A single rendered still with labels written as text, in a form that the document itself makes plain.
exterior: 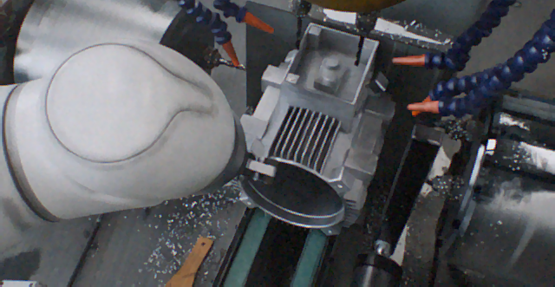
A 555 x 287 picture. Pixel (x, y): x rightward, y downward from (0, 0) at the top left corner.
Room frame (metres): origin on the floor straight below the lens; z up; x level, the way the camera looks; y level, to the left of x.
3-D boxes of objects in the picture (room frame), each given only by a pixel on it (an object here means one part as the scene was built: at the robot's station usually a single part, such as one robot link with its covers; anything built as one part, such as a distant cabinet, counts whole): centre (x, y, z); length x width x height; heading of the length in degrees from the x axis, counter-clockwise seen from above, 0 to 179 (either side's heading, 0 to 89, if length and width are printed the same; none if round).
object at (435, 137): (0.36, -0.15, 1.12); 0.04 x 0.03 x 0.26; 163
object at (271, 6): (0.67, -0.10, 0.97); 0.30 x 0.11 x 0.34; 73
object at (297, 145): (0.51, -0.05, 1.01); 0.20 x 0.19 x 0.19; 162
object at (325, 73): (0.55, -0.07, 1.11); 0.12 x 0.11 x 0.07; 162
